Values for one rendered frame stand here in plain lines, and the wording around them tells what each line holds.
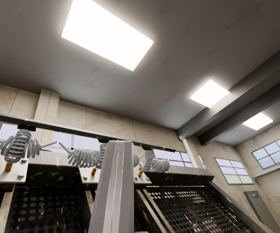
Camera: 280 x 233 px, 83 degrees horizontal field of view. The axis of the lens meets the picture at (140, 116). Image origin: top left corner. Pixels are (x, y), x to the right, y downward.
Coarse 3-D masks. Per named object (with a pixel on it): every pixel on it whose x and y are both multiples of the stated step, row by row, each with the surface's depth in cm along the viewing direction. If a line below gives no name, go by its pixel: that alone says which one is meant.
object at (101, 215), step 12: (108, 144) 10; (108, 156) 9; (108, 168) 9; (108, 180) 8; (96, 192) 8; (108, 192) 7; (96, 204) 7; (108, 204) 7; (96, 216) 6; (108, 216) 6; (96, 228) 6; (108, 228) 6
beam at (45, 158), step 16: (32, 160) 58; (48, 160) 62; (64, 160) 66; (32, 176) 58; (48, 176) 61; (64, 176) 64; (160, 176) 95; (176, 176) 103; (192, 176) 113; (208, 176) 125
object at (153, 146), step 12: (0, 120) 47; (12, 120) 49; (24, 120) 50; (36, 120) 53; (72, 132) 59; (84, 132) 62; (96, 132) 66; (0, 144) 45; (12, 144) 45; (36, 144) 52; (48, 144) 54; (60, 144) 56; (144, 144) 79; (24, 156) 47; (72, 156) 55; (84, 156) 56; (96, 156) 59; (156, 168) 78; (168, 168) 82
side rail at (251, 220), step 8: (208, 184) 124; (216, 192) 118; (224, 192) 119; (224, 200) 113; (232, 200) 113; (232, 208) 108; (240, 208) 106; (240, 216) 103; (248, 216) 100; (248, 224) 99; (256, 224) 96; (256, 232) 95; (264, 232) 93; (272, 232) 94
